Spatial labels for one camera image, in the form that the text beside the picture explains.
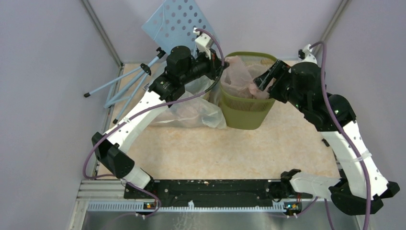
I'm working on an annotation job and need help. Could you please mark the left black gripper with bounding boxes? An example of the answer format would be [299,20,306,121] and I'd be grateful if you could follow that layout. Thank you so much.
[180,47,230,85]

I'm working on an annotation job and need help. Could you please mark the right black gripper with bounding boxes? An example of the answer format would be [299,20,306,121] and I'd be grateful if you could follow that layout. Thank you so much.
[253,59,306,113]

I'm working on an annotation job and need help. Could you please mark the pink plastic trash bag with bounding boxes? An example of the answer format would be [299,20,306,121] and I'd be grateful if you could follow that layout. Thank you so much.
[220,56,268,99]

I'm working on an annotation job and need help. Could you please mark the large clear yellow-rimmed plastic bag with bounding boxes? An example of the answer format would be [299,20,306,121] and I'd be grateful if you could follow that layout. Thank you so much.
[150,61,226,129]

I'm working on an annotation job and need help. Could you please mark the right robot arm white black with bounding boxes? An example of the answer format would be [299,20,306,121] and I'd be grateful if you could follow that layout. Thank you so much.
[253,60,400,216]

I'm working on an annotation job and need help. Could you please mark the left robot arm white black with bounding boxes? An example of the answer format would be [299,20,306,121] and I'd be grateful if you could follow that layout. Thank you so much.
[90,27,228,198]

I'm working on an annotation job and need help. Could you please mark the olive green mesh trash bin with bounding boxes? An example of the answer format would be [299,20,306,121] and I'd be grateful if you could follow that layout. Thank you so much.
[219,51,277,130]

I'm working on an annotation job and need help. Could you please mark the light blue perforated board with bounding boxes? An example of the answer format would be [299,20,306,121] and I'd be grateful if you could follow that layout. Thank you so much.
[142,0,216,56]

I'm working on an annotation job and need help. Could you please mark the light blue tripod stand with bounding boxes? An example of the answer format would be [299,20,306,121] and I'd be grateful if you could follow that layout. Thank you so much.
[83,47,166,125]

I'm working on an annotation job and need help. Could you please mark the small black clip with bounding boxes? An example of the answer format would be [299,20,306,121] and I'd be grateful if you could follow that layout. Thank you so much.
[321,138,330,147]

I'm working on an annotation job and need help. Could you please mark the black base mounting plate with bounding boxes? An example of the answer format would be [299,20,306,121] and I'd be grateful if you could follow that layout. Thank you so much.
[124,179,297,207]

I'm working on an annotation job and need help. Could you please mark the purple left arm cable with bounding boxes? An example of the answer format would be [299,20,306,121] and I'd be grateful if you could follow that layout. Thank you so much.
[82,28,226,219]

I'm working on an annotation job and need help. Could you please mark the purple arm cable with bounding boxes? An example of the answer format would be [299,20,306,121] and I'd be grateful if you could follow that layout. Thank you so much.
[82,28,226,219]
[309,41,372,230]

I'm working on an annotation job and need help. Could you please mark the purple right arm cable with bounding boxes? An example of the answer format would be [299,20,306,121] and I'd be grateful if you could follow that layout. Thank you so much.
[309,41,372,230]

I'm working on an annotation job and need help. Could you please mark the white slotted cable duct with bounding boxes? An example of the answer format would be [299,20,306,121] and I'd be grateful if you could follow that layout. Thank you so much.
[87,201,286,212]

